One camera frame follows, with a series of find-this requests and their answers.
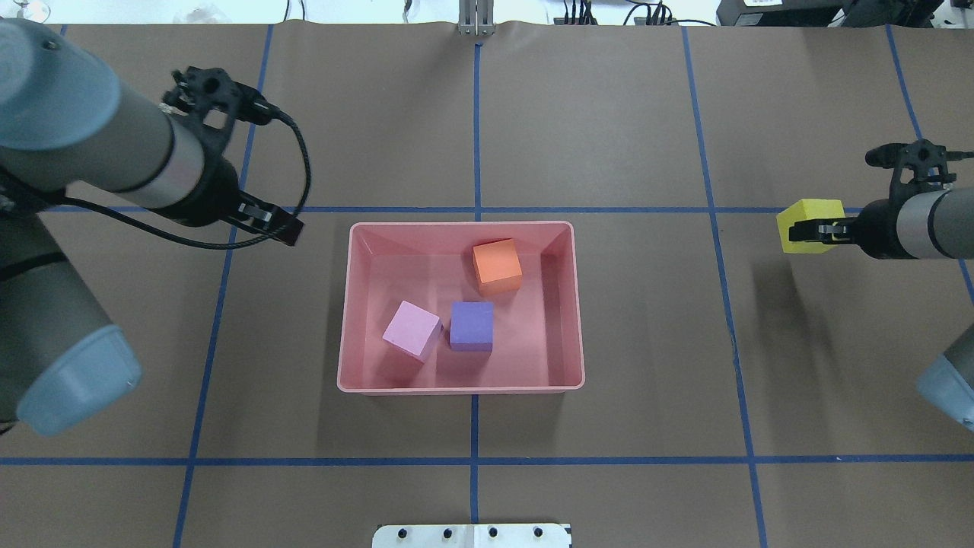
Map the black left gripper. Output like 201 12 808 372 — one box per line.
177 156 305 247

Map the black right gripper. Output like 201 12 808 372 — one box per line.
788 200 910 260

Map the yellow foam block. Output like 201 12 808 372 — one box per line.
775 199 845 254

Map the pink foam block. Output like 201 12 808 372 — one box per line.
382 301 443 363

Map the purple foam block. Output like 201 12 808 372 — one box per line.
449 301 495 352

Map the orange foam block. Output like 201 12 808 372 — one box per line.
472 239 523 296

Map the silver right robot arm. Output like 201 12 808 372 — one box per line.
775 188 973 431

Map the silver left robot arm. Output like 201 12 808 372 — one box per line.
1 18 312 436

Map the pink plastic bin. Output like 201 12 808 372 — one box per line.
337 221 587 396

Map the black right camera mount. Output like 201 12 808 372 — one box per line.
864 139 973 197

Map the aluminium camera post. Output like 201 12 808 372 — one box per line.
457 0 496 36

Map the white metal base plate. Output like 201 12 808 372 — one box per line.
371 523 574 547

